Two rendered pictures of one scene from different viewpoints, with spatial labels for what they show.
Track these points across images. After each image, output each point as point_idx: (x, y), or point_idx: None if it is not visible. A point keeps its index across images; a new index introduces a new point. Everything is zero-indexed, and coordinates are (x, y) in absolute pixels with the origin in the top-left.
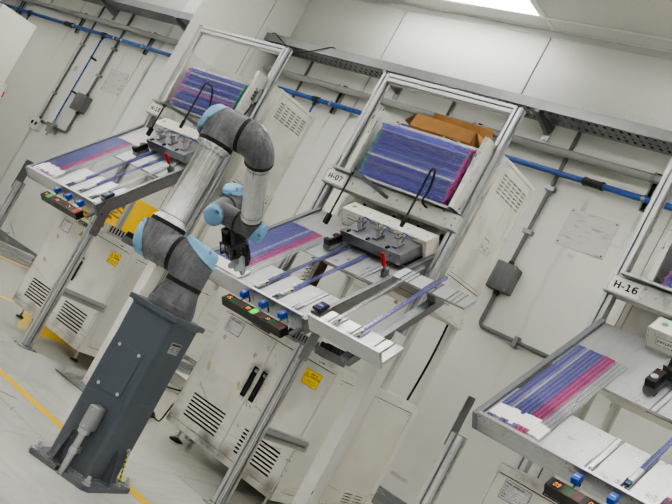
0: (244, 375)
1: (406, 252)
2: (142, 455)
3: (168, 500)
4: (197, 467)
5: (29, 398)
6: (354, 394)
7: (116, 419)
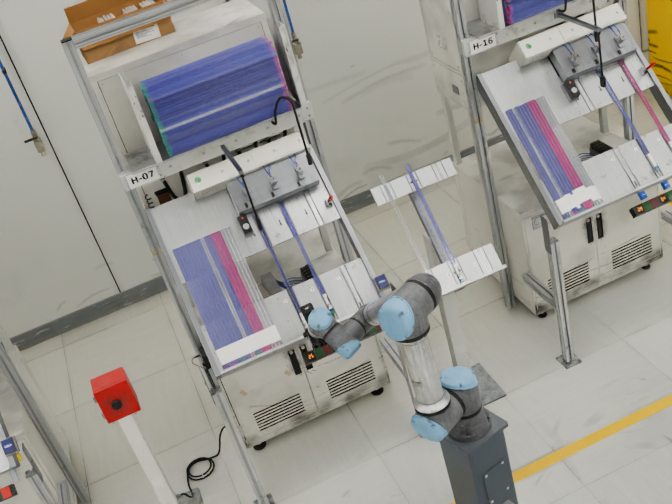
0: (285, 364)
1: (315, 171)
2: (362, 479)
3: None
4: (326, 433)
5: None
6: None
7: (515, 493)
